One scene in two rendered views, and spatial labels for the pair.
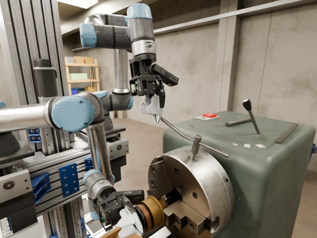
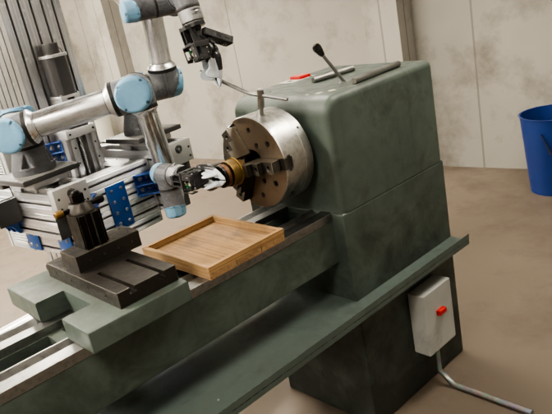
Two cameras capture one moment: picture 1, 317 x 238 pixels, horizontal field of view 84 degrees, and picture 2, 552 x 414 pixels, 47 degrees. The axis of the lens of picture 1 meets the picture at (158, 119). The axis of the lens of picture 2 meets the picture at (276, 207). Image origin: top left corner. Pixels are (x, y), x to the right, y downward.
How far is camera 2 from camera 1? 1.51 m
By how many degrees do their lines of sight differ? 4
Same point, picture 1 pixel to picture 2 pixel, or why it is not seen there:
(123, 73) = (161, 39)
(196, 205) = (271, 153)
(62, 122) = (126, 103)
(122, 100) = (167, 80)
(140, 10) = not seen: outside the picture
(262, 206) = (334, 143)
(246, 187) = (318, 131)
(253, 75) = not seen: outside the picture
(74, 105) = (135, 84)
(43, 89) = (60, 84)
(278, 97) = (510, 16)
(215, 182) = (283, 128)
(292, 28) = not seen: outside the picture
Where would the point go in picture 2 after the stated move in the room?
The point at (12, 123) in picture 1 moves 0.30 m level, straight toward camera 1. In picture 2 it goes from (74, 117) to (123, 117)
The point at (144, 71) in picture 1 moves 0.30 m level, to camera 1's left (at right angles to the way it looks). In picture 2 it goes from (195, 36) to (102, 55)
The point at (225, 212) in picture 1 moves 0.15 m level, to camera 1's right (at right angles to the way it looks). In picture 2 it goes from (298, 154) to (344, 144)
